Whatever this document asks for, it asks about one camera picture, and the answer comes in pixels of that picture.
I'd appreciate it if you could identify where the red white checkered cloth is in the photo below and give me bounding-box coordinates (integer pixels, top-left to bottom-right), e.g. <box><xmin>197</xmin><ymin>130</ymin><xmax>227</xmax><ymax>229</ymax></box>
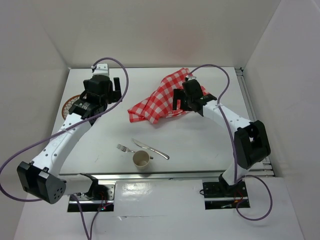
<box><xmin>127</xmin><ymin>67</ymin><xmax>209</xmax><ymax>125</ymax></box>

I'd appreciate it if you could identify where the floral patterned plate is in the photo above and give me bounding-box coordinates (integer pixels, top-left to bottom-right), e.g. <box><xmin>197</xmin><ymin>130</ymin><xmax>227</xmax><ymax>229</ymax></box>
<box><xmin>61</xmin><ymin>94</ymin><xmax>80</xmax><ymax>120</ymax></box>

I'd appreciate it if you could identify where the silver fork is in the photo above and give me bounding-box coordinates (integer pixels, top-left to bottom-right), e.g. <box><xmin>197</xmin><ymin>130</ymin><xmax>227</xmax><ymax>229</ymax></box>
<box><xmin>116</xmin><ymin>144</ymin><xmax>136</xmax><ymax>153</ymax></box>

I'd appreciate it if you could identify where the silver table knife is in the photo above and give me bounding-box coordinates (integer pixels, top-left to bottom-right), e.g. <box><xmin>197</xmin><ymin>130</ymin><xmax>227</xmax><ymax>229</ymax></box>
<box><xmin>131</xmin><ymin>138</ymin><xmax>170</xmax><ymax>160</ymax></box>

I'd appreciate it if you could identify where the beige cup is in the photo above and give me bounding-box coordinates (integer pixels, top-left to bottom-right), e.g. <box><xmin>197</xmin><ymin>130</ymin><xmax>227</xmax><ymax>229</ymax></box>
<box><xmin>132</xmin><ymin>150</ymin><xmax>151</xmax><ymax>171</ymax></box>

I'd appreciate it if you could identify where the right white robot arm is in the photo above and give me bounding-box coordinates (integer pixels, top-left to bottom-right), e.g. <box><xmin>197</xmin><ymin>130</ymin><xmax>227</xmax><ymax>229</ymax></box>
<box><xmin>172</xmin><ymin>76</ymin><xmax>271</xmax><ymax>196</ymax></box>

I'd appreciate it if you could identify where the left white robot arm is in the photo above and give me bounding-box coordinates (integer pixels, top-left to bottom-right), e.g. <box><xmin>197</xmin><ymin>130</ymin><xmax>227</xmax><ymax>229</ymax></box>
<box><xmin>17</xmin><ymin>63</ymin><xmax>122</xmax><ymax>204</ymax></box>

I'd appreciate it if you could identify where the front aluminium rail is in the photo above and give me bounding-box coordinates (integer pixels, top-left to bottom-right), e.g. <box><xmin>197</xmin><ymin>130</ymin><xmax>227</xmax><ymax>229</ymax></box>
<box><xmin>58</xmin><ymin>170</ymin><xmax>273</xmax><ymax>183</ymax></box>

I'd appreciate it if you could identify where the aluminium rail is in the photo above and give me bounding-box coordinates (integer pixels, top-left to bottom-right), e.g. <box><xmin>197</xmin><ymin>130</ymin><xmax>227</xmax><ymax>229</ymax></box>
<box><xmin>58</xmin><ymin>170</ymin><xmax>273</xmax><ymax>183</ymax></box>
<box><xmin>234</xmin><ymin>67</ymin><xmax>275</xmax><ymax>176</ymax></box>

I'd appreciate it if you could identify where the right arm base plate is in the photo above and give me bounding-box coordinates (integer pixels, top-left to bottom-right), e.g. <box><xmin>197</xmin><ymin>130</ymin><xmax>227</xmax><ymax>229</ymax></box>
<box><xmin>199</xmin><ymin>181</ymin><xmax>251</xmax><ymax>210</ymax></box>

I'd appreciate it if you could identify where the right side aluminium rail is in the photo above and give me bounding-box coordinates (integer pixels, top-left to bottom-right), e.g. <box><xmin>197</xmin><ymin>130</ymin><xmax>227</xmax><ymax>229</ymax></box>
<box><xmin>234</xmin><ymin>67</ymin><xmax>275</xmax><ymax>176</ymax></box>

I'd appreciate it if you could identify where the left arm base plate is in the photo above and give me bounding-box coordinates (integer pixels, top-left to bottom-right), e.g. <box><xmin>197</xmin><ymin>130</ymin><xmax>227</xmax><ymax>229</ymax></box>
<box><xmin>75</xmin><ymin>181</ymin><xmax>116</xmax><ymax>213</ymax></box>

